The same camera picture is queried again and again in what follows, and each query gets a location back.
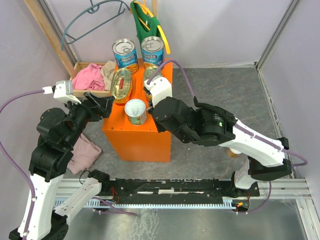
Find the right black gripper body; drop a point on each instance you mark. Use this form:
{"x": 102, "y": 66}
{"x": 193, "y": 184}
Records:
{"x": 150, "y": 104}

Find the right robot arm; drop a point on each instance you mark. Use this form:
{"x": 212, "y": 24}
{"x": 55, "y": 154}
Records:
{"x": 209, "y": 126}

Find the blue soup can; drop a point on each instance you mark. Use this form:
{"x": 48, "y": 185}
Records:
{"x": 125, "y": 54}

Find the orange box counter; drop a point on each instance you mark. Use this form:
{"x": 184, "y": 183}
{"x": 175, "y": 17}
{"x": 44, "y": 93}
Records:
{"x": 136, "y": 143}

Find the yellow plastic hanger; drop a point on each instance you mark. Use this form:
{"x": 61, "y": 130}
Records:
{"x": 148, "y": 11}

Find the teal plastic hanger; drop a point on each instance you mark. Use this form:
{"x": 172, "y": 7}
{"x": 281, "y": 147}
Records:
{"x": 85, "y": 20}

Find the green tank top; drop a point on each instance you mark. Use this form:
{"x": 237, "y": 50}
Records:
{"x": 146, "y": 26}

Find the oval red sardine tin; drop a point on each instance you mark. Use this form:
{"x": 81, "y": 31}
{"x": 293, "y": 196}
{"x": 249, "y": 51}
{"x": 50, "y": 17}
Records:
{"x": 121, "y": 86}

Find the wooden post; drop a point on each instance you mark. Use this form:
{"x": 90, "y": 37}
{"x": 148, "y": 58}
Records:
{"x": 39, "y": 15}

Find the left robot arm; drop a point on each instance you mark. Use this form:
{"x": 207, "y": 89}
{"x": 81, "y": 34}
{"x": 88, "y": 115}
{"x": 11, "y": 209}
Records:
{"x": 58, "y": 134}

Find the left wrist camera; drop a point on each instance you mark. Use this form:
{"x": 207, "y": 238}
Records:
{"x": 63, "y": 92}

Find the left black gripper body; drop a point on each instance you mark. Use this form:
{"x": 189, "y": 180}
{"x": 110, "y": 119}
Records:
{"x": 98, "y": 111}

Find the beige cloth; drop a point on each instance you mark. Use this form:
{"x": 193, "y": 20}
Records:
{"x": 107, "y": 72}

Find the small can white lid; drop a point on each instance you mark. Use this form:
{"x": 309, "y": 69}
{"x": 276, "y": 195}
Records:
{"x": 232, "y": 153}

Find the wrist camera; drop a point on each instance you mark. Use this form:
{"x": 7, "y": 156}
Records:
{"x": 63, "y": 92}
{"x": 162, "y": 89}

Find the pink cloth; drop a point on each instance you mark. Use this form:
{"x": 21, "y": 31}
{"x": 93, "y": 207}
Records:
{"x": 89, "y": 78}

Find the aluminium corner profile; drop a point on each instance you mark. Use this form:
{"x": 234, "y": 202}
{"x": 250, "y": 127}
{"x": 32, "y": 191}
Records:
{"x": 289, "y": 12}

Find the wooden upright behind shirt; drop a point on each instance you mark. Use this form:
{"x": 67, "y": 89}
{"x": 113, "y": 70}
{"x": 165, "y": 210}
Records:
{"x": 154, "y": 5}

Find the mauve cloth on floor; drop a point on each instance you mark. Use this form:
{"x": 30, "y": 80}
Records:
{"x": 85, "y": 153}

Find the wooden tray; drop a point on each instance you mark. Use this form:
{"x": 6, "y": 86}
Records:
{"x": 79, "y": 93}

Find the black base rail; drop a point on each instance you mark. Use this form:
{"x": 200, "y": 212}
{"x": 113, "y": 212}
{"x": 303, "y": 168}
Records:
{"x": 167, "y": 191}

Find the can with white lid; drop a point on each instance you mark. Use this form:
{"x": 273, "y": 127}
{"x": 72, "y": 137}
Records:
{"x": 135, "y": 110}

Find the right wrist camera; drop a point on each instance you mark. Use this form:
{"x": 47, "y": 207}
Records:
{"x": 162, "y": 89}

